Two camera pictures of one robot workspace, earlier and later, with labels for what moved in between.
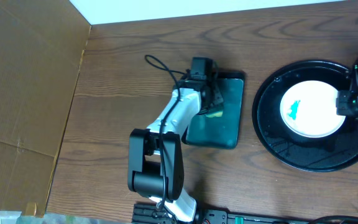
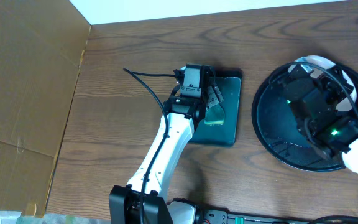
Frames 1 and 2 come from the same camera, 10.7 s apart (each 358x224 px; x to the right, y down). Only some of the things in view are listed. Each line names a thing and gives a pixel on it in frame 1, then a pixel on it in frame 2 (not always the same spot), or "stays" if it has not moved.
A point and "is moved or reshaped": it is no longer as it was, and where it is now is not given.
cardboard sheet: [30, 51] stays
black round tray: [349, 145] stays
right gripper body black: [344, 104] → [295, 90]
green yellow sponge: [217, 114] is moved or reshaped
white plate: [308, 109] is moved or reshaped
